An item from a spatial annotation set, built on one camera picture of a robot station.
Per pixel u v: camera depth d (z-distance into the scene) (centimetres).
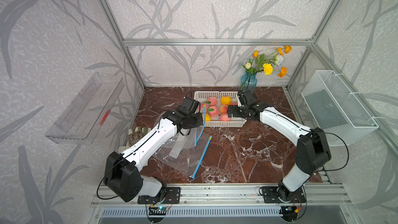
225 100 105
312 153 45
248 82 110
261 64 100
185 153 88
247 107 68
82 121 66
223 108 101
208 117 98
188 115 60
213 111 99
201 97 112
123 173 40
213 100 105
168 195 72
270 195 73
